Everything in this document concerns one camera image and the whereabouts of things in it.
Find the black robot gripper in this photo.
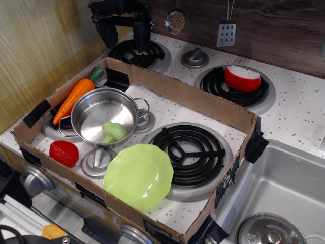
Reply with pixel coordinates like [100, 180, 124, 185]
[88, 1, 154, 53]

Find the green toy broccoli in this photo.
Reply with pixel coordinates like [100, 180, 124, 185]
[101, 121, 128, 144]

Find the silver metal pan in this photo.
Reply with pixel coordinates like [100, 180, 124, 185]
[61, 88, 150, 149]

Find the black rear left burner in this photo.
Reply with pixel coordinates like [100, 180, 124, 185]
[108, 40, 166, 68]

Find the black burner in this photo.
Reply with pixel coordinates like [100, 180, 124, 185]
[108, 40, 166, 68]
[49, 102, 73, 130]
[194, 66, 269, 107]
[152, 125, 226, 186]

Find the hanging silver slotted spoon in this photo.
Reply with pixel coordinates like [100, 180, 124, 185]
[164, 1, 187, 36]

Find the orange toy carrot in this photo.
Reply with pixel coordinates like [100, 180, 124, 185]
[53, 67, 104, 125]

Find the silver rear stove knob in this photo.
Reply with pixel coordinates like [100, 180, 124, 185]
[181, 48, 209, 69]

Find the silver stove knob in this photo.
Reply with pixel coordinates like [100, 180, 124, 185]
[81, 147, 116, 179]
[134, 109, 155, 134]
[181, 48, 209, 69]

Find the silver middle stove knob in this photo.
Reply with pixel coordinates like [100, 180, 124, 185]
[134, 109, 155, 134]

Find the hanging silver spatula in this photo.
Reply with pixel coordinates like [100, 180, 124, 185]
[216, 1, 237, 48]

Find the black rear right burner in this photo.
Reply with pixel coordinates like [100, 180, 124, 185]
[194, 66, 269, 107]

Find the black front left burner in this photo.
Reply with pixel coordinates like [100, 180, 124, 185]
[49, 102, 73, 130]

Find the red white toy cheese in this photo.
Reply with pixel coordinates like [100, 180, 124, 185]
[224, 65, 261, 92]

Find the red toy strawberry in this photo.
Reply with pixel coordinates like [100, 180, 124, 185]
[49, 140, 79, 168]

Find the silver front stove knob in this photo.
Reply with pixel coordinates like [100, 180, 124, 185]
[81, 147, 116, 179]

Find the black front right burner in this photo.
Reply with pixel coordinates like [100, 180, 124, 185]
[152, 125, 226, 186]

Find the light green plastic plate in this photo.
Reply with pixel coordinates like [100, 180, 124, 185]
[103, 144, 174, 212]

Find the silver left oven knob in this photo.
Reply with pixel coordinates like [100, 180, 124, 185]
[23, 166, 55, 197]

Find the silver oven knob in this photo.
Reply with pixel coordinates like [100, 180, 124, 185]
[23, 166, 55, 197]
[118, 224, 152, 244]

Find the brown cardboard fence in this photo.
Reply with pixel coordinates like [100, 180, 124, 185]
[12, 58, 261, 243]

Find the silver lower oven knob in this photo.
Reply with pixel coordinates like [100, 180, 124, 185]
[118, 224, 152, 244]

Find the yellow object bottom left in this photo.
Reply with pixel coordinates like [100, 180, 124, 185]
[41, 224, 67, 240]

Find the stainless steel sink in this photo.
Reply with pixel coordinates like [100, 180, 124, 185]
[215, 140, 324, 243]

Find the silver sink drain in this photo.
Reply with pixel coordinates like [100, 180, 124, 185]
[235, 213, 307, 244]

